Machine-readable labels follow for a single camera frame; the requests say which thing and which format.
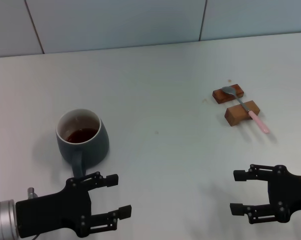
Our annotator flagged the pink handled metal spoon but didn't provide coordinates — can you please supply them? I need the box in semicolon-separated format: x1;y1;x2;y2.
221;86;271;135

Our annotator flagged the dark coffee liquid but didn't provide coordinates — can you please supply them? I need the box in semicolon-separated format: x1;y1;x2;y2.
64;127;98;144

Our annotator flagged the grey ceramic cup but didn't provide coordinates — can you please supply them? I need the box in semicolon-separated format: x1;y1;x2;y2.
55;108;110;179

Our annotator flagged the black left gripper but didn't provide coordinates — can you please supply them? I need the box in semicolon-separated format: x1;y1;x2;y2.
15;171;133;239

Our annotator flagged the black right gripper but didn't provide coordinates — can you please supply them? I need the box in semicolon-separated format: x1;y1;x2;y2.
229;163;301;225

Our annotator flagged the notched light wooden block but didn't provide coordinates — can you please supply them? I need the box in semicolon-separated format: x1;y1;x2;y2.
224;100;261;128

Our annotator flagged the flat reddish wooden block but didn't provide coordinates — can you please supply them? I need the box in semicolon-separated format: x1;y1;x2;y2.
212;83;246;105

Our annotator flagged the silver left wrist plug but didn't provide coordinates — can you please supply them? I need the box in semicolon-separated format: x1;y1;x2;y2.
27;187;39;200

